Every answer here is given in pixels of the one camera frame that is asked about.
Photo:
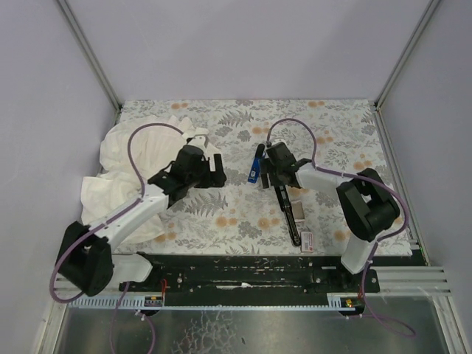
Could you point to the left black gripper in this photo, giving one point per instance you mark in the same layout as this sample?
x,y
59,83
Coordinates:
x,y
215,170

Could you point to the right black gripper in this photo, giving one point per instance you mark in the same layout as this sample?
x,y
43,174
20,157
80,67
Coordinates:
x,y
265,171

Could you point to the blue stapler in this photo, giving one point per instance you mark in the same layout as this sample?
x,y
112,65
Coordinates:
x,y
255,166

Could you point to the black stapler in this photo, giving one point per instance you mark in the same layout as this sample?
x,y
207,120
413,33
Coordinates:
x,y
286,208

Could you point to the metal staple strip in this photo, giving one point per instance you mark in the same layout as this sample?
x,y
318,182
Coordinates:
x,y
298,211

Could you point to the red white staple box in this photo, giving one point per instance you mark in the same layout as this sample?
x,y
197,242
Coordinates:
x,y
307,242

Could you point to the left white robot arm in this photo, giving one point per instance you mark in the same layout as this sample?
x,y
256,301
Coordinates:
x,y
86,257

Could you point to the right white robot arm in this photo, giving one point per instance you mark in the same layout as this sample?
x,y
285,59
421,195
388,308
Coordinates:
x,y
368,205

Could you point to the floral tablecloth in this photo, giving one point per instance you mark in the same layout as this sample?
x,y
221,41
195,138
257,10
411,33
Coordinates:
x,y
241,217

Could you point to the white cloth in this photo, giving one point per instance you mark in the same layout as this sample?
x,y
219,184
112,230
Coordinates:
x,y
151,149

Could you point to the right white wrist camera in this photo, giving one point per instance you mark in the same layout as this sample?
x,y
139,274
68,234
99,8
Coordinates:
x,y
279,143

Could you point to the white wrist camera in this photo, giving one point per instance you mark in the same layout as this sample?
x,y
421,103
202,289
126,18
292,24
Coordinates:
x,y
199,140
279,143

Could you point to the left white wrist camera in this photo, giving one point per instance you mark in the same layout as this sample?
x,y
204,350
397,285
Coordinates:
x,y
199,140

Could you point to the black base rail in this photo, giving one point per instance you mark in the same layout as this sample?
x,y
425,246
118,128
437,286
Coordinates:
x,y
184,274

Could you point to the white slotted cable duct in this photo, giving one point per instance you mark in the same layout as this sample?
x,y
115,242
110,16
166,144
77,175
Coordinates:
x,y
242,299

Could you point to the left aluminium frame post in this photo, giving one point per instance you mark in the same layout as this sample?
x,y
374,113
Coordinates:
x,y
85,47

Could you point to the aluminium frame post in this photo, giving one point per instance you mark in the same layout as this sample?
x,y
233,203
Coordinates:
x,y
407,52
85,47

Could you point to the right aluminium frame post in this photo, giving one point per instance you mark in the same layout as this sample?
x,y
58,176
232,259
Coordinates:
x,y
407,52

